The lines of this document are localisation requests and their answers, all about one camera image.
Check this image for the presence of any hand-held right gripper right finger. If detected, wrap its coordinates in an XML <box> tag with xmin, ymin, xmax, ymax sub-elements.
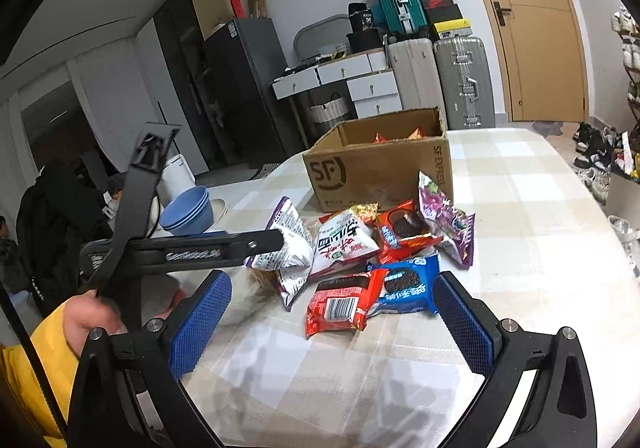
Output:
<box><xmin>431</xmin><ymin>272</ymin><xmax>597</xmax><ymax>448</ymax></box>

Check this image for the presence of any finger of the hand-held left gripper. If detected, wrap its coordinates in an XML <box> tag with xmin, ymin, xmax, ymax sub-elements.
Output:
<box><xmin>120</xmin><ymin>228</ymin><xmax>286</xmax><ymax>279</ymax></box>
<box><xmin>95</xmin><ymin>123</ymin><xmax>182</xmax><ymax>299</ymax></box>

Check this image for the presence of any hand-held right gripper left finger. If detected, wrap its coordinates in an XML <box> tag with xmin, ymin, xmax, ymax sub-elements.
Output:
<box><xmin>66</xmin><ymin>270</ymin><xmax>236</xmax><ymax>448</ymax></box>

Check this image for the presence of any blue cookie packet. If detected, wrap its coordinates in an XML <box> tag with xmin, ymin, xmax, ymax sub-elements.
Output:
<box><xmin>367</xmin><ymin>253</ymin><xmax>442</xmax><ymax>318</ymax></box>

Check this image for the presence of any purple and white snack packet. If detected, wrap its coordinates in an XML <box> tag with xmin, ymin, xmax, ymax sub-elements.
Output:
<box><xmin>246</xmin><ymin>196</ymin><xmax>316</xmax><ymax>313</ymax></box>

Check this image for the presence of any purple candy packet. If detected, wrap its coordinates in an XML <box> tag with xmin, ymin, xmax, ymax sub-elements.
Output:
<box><xmin>417</xmin><ymin>170</ymin><xmax>476</xmax><ymax>270</ymax></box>

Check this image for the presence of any red cookie packet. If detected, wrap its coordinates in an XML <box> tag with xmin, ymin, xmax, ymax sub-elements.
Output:
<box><xmin>305</xmin><ymin>270</ymin><xmax>388</xmax><ymax>340</ymax></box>
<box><xmin>374</xmin><ymin>200</ymin><xmax>443</xmax><ymax>265</ymax></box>

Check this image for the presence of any white and red noodle snack bag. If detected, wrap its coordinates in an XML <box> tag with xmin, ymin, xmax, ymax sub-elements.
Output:
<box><xmin>311</xmin><ymin>202</ymin><xmax>382</xmax><ymax>279</ymax></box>

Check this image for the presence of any brown cardboard box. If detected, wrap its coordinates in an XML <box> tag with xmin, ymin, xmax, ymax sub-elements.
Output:
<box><xmin>301</xmin><ymin>107</ymin><xmax>455</xmax><ymax>214</ymax></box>

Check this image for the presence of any person's left forearm yellow sleeve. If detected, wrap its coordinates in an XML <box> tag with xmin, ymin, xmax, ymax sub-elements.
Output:
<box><xmin>0</xmin><ymin>302</ymin><xmax>83</xmax><ymax>448</ymax></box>

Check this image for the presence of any person's left hand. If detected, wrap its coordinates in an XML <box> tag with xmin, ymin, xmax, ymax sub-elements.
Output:
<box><xmin>64</xmin><ymin>289</ymin><xmax>129</xmax><ymax>359</ymax></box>

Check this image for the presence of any blue bowl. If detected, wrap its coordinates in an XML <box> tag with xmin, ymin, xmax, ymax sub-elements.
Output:
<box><xmin>162</xmin><ymin>185</ymin><xmax>212</xmax><ymax>225</ymax></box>
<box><xmin>159</xmin><ymin>207</ymin><xmax>215</xmax><ymax>236</ymax></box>

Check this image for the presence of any beige plate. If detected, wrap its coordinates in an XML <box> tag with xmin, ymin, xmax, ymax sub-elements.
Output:
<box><xmin>150</xmin><ymin>198</ymin><xmax>231</xmax><ymax>236</ymax></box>

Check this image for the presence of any black jacket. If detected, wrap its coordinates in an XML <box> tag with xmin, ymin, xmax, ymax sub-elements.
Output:
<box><xmin>15</xmin><ymin>163</ymin><xmax>116</xmax><ymax>304</ymax></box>

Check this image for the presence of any beige checked tablecloth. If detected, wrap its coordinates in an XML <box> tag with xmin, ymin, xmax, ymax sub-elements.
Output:
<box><xmin>177</xmin><ymin>125</ymin><xmax>640</xmax><ymax>448</ymax></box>

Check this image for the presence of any tall dark cabinet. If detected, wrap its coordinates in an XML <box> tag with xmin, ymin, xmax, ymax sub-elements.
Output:
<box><xmin>152</xmin><ymin>0</ymin><xmax>236</xmax><ymax>174</ymax></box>

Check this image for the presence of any black refrigerator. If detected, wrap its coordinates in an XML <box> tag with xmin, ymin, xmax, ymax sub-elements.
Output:
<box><xmin>202</xmin><ymin>18</ymin><xmax>301</xmax><ymax>169</ymax></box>

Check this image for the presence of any large flat cardboard box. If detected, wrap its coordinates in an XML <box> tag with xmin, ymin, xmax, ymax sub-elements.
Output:
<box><xmin>187</xmin><ymin>0</ymin><xmax>236</xmax><ymax>41</ymax></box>

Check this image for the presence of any woven basket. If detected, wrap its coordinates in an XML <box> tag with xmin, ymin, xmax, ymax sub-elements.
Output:
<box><xmin>307</xmin><ymin>95</ymin><xmax>351</xmax><ymax>126</ymax></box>

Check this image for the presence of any pile of shoes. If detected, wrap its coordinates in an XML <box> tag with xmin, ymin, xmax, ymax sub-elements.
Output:
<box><xmin>570</xmin><ymin>120</ymin><xmax>640</xmax><ymax>279</ymax></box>

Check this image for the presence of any grey oval mirror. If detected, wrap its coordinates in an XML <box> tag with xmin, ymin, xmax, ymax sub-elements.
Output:
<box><xmin>293</xmin><ymin>14</ymin><xmax>351</xmax><ymax>64</ymax></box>

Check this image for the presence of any white drawer desk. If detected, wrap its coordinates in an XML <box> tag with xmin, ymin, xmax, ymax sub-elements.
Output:
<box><xmin>271</xmin><ymin>48</ymin><xmax>403</xmax><ymax>129</ymax></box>

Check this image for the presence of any grey suitcase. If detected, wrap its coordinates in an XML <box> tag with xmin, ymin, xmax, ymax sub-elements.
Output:
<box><xmin>432</xmin><ymin>35</ymin><xmax>497</xmax><ymax>130</ymax></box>

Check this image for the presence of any beige suitcase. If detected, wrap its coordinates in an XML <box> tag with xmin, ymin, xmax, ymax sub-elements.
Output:
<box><xmin>385</xmin><ymin>37</ymin><xmax>448</xmax><ymax>129</ymax></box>

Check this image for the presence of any black bag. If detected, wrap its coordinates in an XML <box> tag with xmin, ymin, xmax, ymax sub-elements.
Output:
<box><xmin>346</xmin><ymin>2</ymin><xmax>388</xmax><ymax>54</ymax></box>

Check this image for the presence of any wooden door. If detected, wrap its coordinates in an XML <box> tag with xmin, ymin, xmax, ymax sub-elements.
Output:
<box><xmin>452</xmin><ymin>0</ymin><xmax>591</xmax><ymax>124</ymax></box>

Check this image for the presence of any yellow and black shoe box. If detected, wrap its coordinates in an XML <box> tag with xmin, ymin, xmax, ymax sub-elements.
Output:
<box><xmin>429</xmin><ymin>18</ymin><xmax>473</xmax><ymax>40</ymax></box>

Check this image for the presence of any wooden shoe rack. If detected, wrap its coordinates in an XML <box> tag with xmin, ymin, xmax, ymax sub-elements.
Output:
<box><xmin>610</xmin><ymin>8</ymin><xmax>640</xmax><ymax>139</ymax></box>

